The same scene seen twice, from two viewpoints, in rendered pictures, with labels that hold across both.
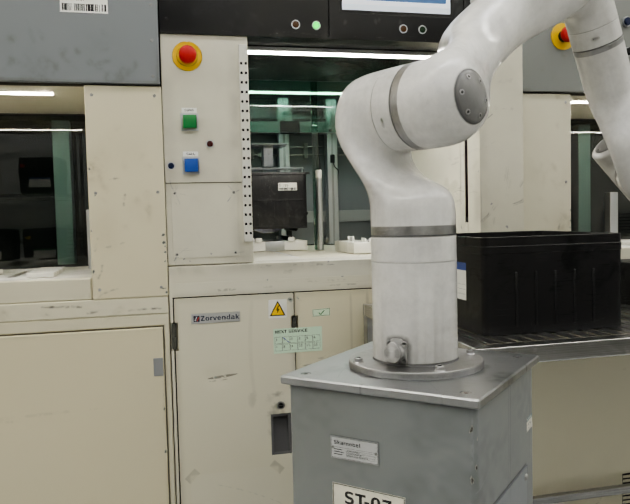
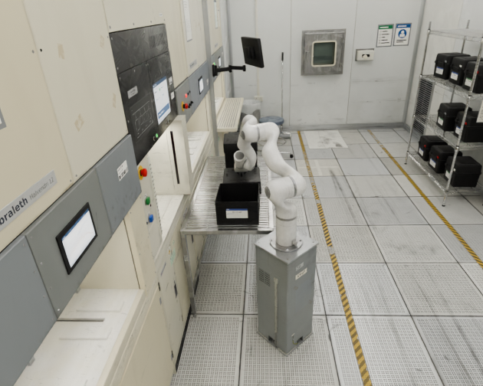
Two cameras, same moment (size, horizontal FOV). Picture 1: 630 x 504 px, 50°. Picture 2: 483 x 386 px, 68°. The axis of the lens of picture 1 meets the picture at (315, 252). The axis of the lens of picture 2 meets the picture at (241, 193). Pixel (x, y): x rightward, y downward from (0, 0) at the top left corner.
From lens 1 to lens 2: 2.03 m
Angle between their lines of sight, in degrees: 73
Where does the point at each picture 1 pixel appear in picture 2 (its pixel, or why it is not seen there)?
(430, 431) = (311, 253)
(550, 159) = not seen: hidden behind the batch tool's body
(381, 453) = (303, 263)
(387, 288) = (292, 230)
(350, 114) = (282, 195)
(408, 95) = (300, 189)
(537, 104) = not seen: hidden behind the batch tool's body
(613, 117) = (250, 152)
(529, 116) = not seen: hidden behind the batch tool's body
